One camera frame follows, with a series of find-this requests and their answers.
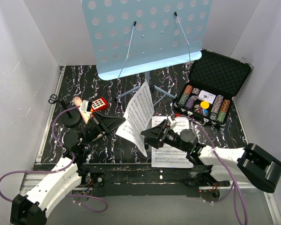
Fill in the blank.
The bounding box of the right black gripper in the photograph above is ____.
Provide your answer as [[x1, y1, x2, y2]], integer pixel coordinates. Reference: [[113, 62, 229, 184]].
[[141, 119, 188, 153]]

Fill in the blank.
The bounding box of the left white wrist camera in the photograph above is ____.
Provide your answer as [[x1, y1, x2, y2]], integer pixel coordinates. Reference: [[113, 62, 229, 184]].
[[80, 100, 92, 113]]

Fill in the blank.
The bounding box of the yellow dealer button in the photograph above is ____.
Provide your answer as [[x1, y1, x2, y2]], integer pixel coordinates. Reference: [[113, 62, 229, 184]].
[[200, 101, 210, 109]]

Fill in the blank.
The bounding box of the black poker chip case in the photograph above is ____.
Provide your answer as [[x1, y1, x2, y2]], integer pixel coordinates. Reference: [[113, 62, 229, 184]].
[[174, 49, 253, 127]]

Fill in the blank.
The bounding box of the red white chip row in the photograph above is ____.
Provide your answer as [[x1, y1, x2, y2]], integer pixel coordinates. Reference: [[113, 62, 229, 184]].
[[184, 85, 193, 95]]

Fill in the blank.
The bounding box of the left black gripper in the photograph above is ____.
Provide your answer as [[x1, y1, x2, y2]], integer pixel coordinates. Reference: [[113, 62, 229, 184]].
[[81, 111, 126, 148]]

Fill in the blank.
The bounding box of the black microphone stand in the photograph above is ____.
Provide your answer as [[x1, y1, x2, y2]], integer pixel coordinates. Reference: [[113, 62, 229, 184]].
[[48, 94, 82, 128]]

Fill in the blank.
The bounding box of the blue white chip row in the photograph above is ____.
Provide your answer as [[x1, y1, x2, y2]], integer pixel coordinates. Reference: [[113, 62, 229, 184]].
[[210, 95, 223, 120]]

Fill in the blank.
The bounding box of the sheet music page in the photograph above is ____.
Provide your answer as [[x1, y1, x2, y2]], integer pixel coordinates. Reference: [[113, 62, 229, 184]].
[[116, 82, 154, 157], [151, 116, 193, 168]]

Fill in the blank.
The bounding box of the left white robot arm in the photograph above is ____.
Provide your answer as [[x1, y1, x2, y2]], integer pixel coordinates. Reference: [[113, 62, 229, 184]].
[[10, 112, 125, 225]]

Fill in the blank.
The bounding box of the purple chip row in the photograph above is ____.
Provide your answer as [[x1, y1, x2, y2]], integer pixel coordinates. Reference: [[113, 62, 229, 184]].
[[185, 95, 198, 110]]

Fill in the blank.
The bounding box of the left aluminium rail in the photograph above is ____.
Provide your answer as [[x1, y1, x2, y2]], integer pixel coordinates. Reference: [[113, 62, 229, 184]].
[[20, 66, 66, 190]]

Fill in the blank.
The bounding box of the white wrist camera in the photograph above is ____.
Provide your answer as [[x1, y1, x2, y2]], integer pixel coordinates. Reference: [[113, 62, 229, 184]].
[[80, 100, 92, 113], [168, 114, 179, 123]]

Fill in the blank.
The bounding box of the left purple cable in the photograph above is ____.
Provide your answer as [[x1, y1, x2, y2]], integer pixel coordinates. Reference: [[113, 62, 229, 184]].
[[0, 105, 108, 213]]

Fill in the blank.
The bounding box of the blue music stand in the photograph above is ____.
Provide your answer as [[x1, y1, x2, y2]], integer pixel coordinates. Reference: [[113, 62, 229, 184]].
[[81, 0, 214, 108]]

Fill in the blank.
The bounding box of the brown chip row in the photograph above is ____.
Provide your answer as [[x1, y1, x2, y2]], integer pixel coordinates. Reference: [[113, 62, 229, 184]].
[[220, 99, 230, 113]]

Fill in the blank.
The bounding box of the green chip row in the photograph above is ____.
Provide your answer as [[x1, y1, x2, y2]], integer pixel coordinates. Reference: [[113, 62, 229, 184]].
[[177, 93, 190, 107]]

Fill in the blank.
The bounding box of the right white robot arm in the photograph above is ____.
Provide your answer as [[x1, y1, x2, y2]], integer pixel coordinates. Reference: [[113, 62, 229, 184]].
[[141, 119, 281, 193]]

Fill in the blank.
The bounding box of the pink toy microphone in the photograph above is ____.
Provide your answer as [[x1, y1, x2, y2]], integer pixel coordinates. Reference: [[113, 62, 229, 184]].
[[73, 97, 90, 124]]

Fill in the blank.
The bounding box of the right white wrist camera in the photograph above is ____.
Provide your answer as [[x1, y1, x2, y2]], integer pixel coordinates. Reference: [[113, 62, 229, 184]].
[[168, 114, 179, 123]]

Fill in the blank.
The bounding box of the white card deck box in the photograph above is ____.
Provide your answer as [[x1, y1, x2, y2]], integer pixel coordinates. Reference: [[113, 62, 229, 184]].
[[198, 90, 216, 104]]

